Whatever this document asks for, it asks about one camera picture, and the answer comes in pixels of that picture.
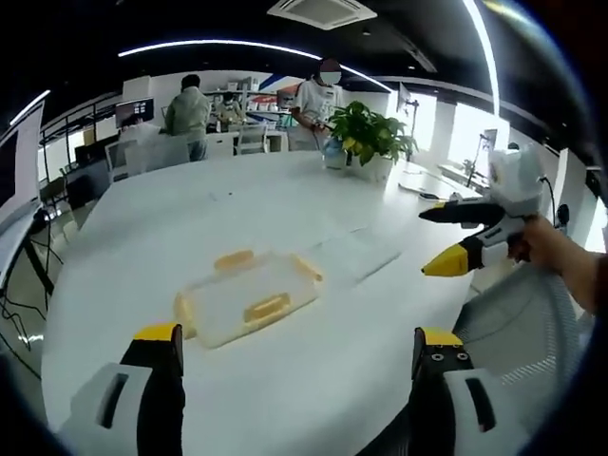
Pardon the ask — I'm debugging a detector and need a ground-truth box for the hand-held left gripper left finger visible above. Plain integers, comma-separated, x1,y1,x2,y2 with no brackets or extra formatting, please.
56,321,187,456

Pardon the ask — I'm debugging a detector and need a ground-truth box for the clear lid with yellow clips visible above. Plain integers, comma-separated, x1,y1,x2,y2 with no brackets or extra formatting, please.
172,248,325,351

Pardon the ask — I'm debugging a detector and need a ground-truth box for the black desk stand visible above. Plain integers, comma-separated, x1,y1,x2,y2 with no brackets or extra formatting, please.
463,131,493,189

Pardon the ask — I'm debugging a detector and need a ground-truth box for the blue and white bag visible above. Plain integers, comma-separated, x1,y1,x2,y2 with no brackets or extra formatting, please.
321,136,351,171

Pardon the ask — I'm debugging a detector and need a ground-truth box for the green potted plant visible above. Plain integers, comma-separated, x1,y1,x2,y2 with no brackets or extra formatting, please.
326,100,420,182

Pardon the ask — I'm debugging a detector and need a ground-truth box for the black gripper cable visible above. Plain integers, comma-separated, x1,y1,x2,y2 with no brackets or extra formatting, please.
540,174,572,232

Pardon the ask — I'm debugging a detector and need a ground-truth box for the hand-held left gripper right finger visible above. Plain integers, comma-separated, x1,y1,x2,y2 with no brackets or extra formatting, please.
403,326,536,456

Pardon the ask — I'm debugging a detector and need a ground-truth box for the white board on stand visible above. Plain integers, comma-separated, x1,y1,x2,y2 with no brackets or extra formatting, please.
0,100,47,234

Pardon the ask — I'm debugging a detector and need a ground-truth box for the white flat device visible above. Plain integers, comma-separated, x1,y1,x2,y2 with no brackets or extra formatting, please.
397,179,444,200

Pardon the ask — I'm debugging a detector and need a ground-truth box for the ceiling air conditioner vent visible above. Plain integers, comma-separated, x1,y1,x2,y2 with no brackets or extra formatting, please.
266,0,379,31

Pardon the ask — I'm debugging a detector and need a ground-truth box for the person's right hand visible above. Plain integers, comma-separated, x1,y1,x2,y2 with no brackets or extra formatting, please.
505,215,566,279

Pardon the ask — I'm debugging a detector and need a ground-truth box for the white mesh office chair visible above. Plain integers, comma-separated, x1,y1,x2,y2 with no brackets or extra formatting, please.
453,268,593,398

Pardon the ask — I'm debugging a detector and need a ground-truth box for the black computer monitor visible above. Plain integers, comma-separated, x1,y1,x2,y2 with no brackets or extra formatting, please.
114,97,156,129

